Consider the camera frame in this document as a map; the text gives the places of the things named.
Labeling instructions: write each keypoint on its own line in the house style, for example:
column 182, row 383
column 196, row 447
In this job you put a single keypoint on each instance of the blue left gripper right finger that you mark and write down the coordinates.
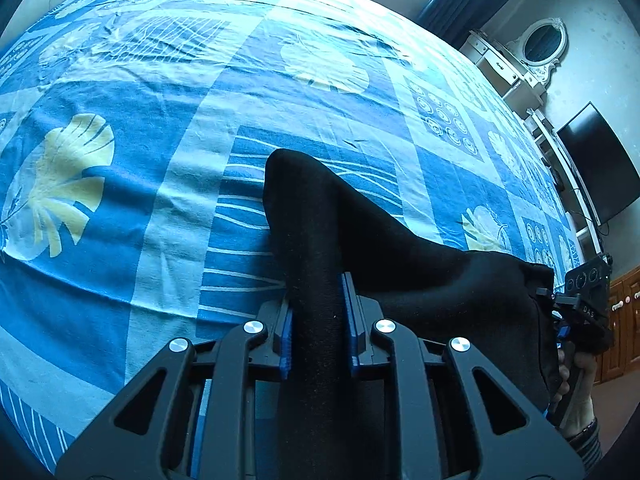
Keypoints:
column 352, row 307

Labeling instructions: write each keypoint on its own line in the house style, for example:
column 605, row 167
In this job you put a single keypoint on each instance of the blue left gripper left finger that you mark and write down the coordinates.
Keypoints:
column 285, row 340

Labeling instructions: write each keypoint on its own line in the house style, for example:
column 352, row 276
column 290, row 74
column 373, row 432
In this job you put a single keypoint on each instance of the black pants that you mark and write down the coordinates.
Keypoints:
column 330, row 426

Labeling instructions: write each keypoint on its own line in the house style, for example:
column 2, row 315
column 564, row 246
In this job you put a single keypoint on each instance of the striped sleeve forearm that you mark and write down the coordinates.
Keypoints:
column 587, row 445

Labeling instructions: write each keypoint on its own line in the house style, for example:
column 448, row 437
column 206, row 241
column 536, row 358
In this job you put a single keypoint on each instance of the right hand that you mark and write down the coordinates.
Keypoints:
column 581, row 414

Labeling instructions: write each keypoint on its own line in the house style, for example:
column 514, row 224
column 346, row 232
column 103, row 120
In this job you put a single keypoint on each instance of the brown wooden cabinet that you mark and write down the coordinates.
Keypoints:
column 623, row 356

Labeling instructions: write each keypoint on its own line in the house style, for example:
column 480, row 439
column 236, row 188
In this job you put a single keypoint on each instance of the black flat television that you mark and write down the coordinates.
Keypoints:
column 607, row 172

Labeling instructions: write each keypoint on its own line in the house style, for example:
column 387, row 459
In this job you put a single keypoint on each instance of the white ornate dresser with mirror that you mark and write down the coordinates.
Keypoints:
column 520, row 70

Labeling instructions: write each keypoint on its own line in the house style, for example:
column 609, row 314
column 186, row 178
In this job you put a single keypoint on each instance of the blue patterned bed sheet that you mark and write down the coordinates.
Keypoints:
column 134, row 136

